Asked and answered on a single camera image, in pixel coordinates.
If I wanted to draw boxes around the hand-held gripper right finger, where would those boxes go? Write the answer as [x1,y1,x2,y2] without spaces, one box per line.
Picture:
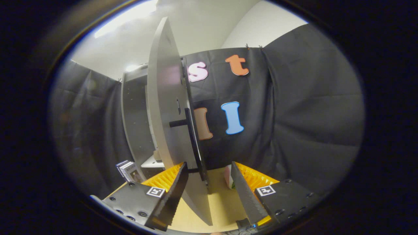
[231,161,322,229]

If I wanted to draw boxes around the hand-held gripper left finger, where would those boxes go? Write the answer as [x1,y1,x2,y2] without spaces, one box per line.
[102,162,190,232]

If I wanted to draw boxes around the black door handle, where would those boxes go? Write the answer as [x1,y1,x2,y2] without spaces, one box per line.
[169,108,209,181]

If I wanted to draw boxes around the white shoe cabinet door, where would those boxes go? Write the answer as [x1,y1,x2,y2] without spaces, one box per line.
[147,16,213,226]

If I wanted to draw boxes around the stack of white books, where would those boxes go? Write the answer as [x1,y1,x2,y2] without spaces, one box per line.
[115,160,142,183]

